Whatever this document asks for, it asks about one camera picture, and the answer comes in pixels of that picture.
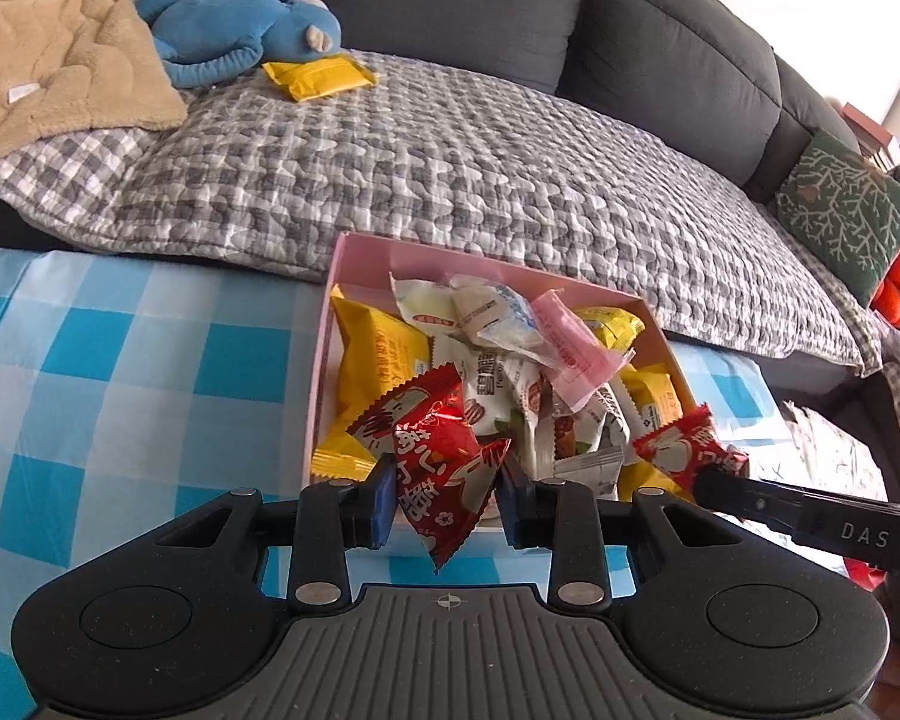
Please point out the green embroidered pillow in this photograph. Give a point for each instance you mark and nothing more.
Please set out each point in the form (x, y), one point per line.
(847, 210)

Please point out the pink snack packet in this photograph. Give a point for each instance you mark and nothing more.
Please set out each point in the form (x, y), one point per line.
(577, 352)

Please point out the blue plush toy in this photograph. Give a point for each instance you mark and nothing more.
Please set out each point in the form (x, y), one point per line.
(232, 22)

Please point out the blue checked tablecloth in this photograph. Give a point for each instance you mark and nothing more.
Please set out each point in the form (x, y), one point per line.
(120, 390)

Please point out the small yellow snack packet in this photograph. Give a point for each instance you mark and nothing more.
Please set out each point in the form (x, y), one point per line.
(656, 397)

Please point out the white snack packet nut print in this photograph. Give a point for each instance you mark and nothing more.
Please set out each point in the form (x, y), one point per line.
(570, 427)

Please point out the large yellow snack packet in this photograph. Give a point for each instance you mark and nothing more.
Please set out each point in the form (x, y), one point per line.
(375, 345)

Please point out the beige fleece blanket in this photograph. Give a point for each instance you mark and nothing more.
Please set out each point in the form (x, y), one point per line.
(60, 37)

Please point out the white snack packet red stripe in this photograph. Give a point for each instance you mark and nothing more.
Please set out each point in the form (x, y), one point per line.
(427, 307)

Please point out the orange round cushion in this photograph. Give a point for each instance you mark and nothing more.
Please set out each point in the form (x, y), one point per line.
(896, 292)

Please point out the milky white snack packet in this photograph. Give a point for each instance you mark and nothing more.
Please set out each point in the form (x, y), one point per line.
(491, 315)

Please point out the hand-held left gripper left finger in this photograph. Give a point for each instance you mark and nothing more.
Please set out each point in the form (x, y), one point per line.
(382, 504)

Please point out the grey checked quilt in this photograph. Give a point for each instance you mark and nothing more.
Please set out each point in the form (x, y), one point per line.
(495, 165)

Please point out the dark grey sofa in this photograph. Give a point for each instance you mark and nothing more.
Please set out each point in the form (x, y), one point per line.
(682, 52)

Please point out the white snack packet red label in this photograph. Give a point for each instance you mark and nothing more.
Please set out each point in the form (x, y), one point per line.
(495, 390)

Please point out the pink cardboard box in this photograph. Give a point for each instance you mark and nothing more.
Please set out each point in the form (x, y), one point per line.
(367, 262)

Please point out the yellow green snack packet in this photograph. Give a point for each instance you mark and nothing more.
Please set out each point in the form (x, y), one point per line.
(615, 326)

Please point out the flat yellow snack packet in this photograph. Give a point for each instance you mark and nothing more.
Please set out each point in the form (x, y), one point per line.
(319, 79)

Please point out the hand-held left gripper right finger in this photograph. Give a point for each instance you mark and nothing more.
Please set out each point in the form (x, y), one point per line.
(514, 508)

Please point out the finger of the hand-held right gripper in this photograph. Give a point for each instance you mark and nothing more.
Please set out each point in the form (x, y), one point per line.
(742, 499)

